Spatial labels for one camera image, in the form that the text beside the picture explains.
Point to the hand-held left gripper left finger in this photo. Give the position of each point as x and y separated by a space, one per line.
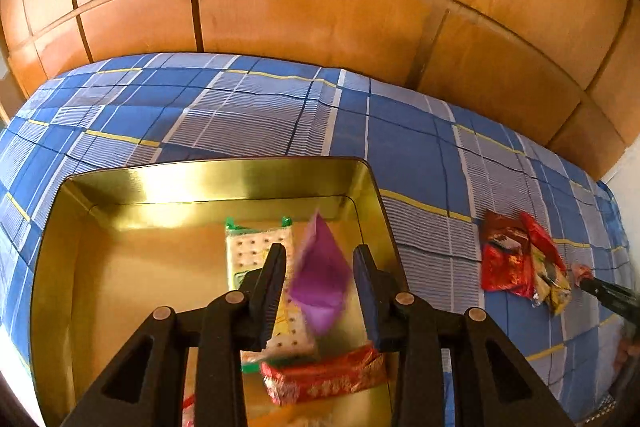
275 292

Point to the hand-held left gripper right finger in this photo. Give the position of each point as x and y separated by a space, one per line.
365 297

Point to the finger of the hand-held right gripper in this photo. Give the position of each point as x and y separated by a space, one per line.
615 302

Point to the small pink candy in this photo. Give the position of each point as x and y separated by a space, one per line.
582 273

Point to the purple snack packet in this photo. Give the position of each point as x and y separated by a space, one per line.
320 277

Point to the green-edged cracker packet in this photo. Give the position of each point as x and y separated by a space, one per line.
250 247

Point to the yellow and black snack packet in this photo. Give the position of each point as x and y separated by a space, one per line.
552 289

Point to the red and gold snack packet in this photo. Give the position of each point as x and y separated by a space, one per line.
325 379

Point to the long red snack packet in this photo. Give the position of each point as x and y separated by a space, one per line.
540 239

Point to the shiny red snack packet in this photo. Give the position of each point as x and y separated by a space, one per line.
505 269

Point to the gold metal tin tray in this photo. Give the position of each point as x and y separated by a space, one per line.
150 267

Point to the blue plaid bedsheet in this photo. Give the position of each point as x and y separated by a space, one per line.
250 117

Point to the wooden wardrobe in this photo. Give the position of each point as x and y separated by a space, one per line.
320 22

